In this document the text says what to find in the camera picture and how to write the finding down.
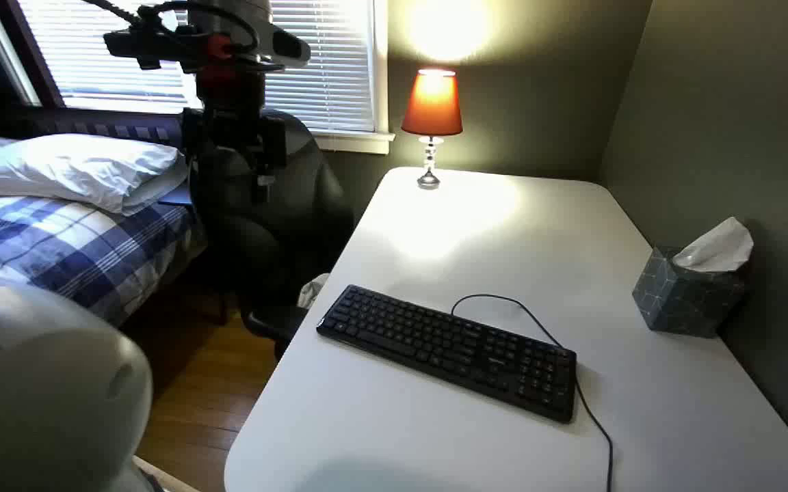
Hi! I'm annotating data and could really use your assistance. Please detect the orange shade table lamp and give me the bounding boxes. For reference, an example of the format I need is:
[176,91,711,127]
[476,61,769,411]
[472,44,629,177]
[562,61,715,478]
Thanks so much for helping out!
[401,67,465,191]

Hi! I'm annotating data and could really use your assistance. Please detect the small white cloth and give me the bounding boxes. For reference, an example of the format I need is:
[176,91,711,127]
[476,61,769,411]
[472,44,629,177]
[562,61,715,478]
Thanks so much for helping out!
[295,270,334,314]

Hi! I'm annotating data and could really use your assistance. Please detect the white tissue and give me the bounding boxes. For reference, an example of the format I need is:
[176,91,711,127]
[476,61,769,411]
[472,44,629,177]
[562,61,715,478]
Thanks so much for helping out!
[672,214,758,275]

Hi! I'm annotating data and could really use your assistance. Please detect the white window blinds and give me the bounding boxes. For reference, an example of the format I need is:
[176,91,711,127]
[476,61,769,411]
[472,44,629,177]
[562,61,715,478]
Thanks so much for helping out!
[14,0,390,138]

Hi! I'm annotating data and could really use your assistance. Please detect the black computer keyboard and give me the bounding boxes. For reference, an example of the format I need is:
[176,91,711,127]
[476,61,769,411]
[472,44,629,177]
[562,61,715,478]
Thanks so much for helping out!
[316,281,581,428]

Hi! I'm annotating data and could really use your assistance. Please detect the black keyboard cable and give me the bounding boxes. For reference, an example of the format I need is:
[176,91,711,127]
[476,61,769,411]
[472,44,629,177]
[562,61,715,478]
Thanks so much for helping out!
[450,290,618,492]

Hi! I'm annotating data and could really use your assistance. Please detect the white window sill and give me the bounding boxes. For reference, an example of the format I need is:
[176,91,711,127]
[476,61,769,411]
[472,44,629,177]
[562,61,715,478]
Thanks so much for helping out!
[309,130,398,160]

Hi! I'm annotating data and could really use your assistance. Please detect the blue plaid bed blanket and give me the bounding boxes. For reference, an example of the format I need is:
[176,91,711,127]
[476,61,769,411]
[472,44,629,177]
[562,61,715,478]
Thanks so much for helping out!
[0,187,209,329]

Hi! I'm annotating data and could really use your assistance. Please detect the grey patterned tissue box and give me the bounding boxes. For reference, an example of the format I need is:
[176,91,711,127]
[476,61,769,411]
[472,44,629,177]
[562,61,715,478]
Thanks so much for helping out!
[629,246,751,343]

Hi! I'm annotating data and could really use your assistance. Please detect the white pillow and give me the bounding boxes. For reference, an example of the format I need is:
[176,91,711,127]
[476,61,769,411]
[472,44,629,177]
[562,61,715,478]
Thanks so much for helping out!
[0,132,193,220]

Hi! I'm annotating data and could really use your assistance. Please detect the dark bed headboard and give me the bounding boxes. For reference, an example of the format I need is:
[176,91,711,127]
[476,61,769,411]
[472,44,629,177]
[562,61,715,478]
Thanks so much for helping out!
[0,106,186,149]

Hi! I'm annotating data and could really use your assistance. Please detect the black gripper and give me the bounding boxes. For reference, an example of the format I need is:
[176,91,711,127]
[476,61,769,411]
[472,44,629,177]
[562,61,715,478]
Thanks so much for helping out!
[182,70,291,199]

